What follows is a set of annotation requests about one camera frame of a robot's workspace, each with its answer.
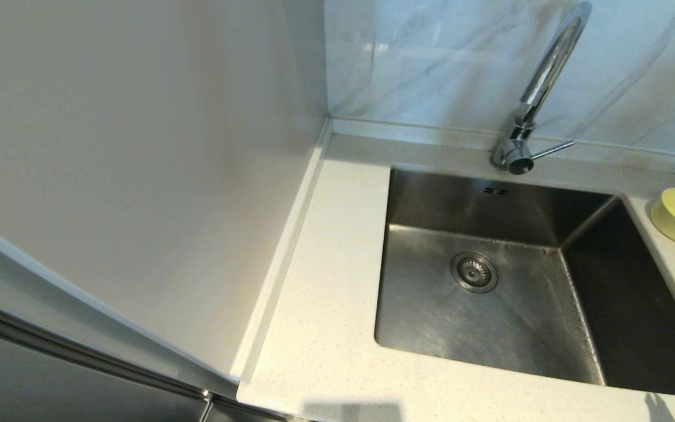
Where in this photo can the stainless steel sink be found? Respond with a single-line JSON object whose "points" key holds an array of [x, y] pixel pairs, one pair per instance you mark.
{"points": [[431, 316]]}

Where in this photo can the thin chrome faucet lever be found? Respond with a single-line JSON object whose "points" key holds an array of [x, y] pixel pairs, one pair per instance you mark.
{"points": [[553, 150]]}

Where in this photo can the round metal drain strainer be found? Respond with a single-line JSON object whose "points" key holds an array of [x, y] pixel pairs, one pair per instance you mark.
{"points": [[474, 272]]}

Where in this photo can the grey refrigerator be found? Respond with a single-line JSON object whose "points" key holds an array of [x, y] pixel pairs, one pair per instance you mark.
{"points": [[50, 387]]}

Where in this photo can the chrome gooseneck faucet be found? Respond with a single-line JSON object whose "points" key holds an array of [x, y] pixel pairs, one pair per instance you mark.
{"points": [[553, 58]]}

